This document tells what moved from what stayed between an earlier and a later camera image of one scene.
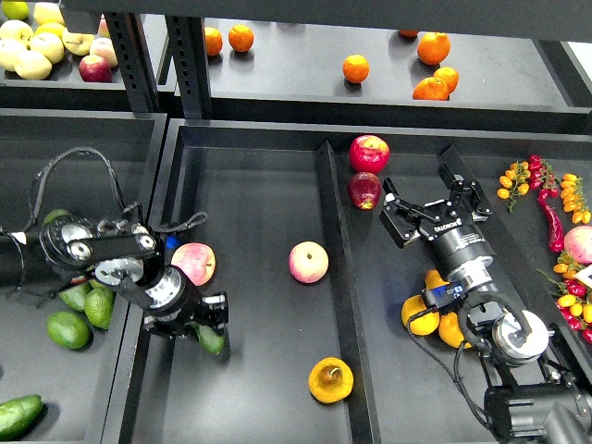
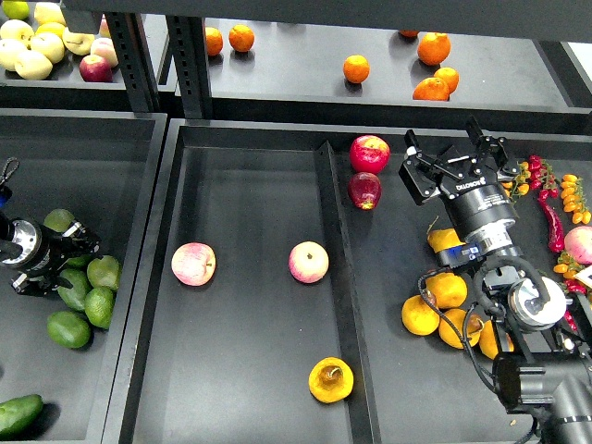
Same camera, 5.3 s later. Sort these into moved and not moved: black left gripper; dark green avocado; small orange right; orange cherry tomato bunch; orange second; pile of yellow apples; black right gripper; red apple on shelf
Moved: black right gripper; dark green avocado; black left gripper
Not moved: orange cherry tomato bunch; small orange right; orange second; pile of yellow apples; red apple on shelf
